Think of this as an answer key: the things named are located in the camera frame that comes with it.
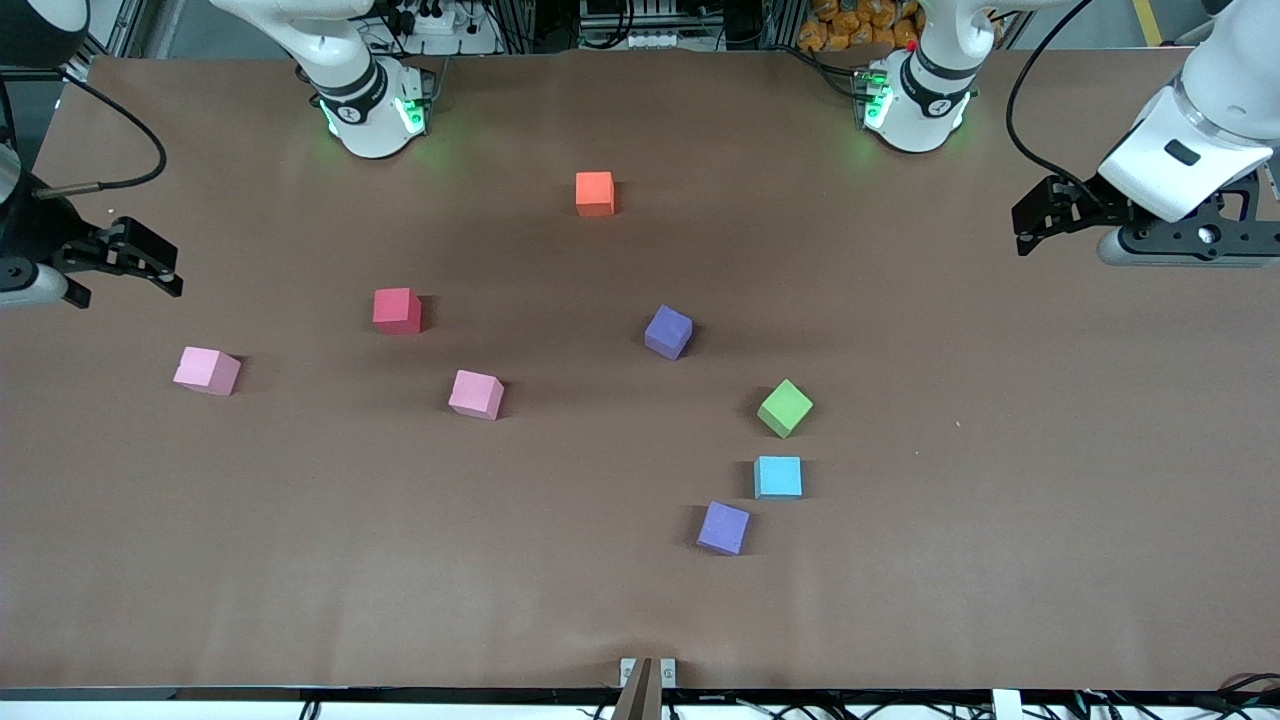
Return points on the grey equipment rack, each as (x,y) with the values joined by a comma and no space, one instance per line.
(630,20)

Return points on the white power strip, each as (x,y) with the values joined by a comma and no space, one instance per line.
(430,18)

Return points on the orange foam block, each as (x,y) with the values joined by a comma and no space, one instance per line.
(594,192)

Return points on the brown strip at table edge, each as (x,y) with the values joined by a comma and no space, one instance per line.
(638,695)

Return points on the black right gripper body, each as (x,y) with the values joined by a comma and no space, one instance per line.
(40,232)

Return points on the orange net bags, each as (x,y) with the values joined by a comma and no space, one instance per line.
(850,25)

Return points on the paper table cover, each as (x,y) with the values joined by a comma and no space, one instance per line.
(640,600)

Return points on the red foam block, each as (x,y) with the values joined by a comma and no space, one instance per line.
(395,310)

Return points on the pink foam block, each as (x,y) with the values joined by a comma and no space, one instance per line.
(474,394)
(205,370)

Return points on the green foam block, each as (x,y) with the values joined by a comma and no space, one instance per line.
(785,408)

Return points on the small metal table bracket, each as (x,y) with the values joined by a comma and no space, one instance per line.
(668,672)

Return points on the light blue foam block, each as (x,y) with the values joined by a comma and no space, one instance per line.
(777,477)

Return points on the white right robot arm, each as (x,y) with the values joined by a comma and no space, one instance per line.
(370,110)

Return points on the purple foam block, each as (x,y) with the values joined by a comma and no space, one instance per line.
(722,528)
(667,332)

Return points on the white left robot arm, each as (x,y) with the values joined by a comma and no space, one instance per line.
(1210,110)

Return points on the aluminium frame post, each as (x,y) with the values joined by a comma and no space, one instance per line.
(125,25)

